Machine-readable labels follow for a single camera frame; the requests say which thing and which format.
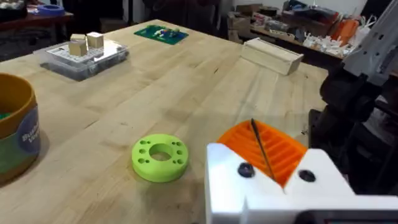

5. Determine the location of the white orange left gripper right finger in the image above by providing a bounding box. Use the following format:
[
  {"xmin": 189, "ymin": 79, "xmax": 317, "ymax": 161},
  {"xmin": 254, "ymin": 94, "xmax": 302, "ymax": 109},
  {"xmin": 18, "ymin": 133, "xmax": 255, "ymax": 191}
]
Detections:
[{"xmin": 252, "ymin": 119, "xmax": 356, "ymax": 197}]

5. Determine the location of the white orange left gripper left finger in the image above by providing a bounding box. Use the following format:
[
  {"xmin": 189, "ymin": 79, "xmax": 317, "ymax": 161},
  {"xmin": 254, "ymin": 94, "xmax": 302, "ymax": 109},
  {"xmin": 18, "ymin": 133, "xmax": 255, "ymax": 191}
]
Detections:
[{"xmin": 205, "ymin": 119, "xmax": 285, "ymax": 224}]

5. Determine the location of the green disc with holes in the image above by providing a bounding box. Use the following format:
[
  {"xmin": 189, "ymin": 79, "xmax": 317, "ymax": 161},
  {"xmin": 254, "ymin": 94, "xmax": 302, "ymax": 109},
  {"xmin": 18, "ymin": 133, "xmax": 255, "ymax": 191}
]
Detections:
[{"xmin": 131, "ymin": 133, "xmax": 190, "ymax": 184}]

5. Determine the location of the pale wooden box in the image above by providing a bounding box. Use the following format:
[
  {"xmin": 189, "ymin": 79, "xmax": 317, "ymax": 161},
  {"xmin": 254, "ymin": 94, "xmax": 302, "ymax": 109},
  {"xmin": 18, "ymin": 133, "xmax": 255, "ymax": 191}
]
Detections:
[{"xmin": 240, "ymin": 37, "xmax": 305, "ymax": 76}]

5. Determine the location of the heap of white plastic parts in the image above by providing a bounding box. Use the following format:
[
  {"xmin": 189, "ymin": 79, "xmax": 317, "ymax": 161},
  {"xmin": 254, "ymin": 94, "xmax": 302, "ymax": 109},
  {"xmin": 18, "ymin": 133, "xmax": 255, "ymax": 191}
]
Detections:
[{"xmin": 303, "ymin": 30, "xmax": 355, "ymax": 58}]

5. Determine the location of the orange plastic part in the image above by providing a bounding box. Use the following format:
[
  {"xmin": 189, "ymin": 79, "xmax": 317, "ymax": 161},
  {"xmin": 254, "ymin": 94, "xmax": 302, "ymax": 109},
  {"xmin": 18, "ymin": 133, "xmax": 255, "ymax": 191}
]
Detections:
[{"xmin": 330, "ymin": 18, "xmax": 360, "ymax": 47}]

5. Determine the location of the cardboard box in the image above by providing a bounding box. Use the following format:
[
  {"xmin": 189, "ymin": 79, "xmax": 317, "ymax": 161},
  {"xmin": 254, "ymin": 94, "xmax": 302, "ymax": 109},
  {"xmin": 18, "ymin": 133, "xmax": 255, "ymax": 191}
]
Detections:
[{"xmin": 226, "ymin": 11, "xmax": 252, "ymax": 44}]

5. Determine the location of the green board with toy blocks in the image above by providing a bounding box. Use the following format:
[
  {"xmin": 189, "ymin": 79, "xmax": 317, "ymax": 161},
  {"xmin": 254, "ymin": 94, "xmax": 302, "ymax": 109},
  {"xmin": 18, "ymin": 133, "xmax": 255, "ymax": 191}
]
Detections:
[{"xmin": 133, "ymin": 24, "xmax": 190, "ymax": 46}]

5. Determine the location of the clear parts box with wooden cubes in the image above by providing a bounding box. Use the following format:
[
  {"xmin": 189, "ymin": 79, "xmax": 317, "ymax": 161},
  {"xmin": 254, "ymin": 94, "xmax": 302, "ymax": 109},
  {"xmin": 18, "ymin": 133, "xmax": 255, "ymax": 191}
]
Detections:
[{"xmin": 33, "ymin": 31, "xmax": 130, "ymax": 82}]

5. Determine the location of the yellow toy tub with label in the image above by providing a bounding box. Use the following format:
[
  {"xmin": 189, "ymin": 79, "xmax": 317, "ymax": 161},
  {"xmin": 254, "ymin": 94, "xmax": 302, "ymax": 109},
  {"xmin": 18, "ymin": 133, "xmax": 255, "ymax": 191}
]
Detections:
[{"xmin": 0, "ymin": 73, "xmax": 42, "ymax": 185}]

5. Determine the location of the brown side table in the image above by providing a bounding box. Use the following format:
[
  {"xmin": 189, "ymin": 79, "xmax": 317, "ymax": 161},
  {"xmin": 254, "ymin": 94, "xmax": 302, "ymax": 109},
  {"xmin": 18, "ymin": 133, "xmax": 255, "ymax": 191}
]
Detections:
[{"xmin": 0, "ymin": 11, "xmax": 75, "ymax": 32}]

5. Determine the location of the black bin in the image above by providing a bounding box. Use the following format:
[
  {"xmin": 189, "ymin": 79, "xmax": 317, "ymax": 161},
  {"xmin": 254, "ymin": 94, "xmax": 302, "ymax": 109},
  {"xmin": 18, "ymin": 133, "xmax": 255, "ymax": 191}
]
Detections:
[{"xmin": 0, "ymin": 0, "xmax": 29, "ymax": 23}]

